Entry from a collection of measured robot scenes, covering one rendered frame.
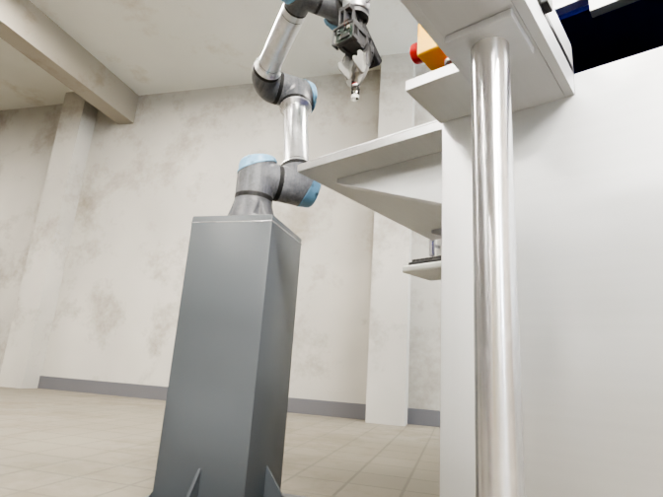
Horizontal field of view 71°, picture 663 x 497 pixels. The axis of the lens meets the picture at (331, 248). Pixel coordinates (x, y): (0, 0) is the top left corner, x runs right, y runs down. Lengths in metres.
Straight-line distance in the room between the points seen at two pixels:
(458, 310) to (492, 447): 0.32
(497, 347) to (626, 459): 0.26
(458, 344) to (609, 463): 0.25
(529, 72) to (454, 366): 0.47
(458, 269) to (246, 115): 4.42
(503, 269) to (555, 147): 0.32
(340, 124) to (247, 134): 1.00
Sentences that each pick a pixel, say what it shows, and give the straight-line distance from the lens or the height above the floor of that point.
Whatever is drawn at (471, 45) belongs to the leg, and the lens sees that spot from 0.71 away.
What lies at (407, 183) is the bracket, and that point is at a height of 0.80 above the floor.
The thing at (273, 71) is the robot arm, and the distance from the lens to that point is 1.68.
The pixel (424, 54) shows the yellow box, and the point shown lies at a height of 0.96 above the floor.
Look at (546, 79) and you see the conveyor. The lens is 0.82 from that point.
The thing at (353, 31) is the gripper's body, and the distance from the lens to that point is 1.31.
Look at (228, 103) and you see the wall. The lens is 5.29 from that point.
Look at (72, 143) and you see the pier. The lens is 5.97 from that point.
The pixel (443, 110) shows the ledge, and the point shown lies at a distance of 0.90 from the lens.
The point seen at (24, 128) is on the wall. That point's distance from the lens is 6.95.
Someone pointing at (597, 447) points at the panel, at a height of 0.32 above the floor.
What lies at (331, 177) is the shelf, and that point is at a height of 0.86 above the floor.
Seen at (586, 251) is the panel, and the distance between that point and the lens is 0.77.
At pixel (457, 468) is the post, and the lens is 0.82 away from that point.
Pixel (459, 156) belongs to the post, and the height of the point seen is 0.78.
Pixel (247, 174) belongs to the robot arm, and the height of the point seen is 0.94.
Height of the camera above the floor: 0.40
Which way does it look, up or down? 14 degrees up
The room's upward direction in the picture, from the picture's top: 4 degrees clockwise
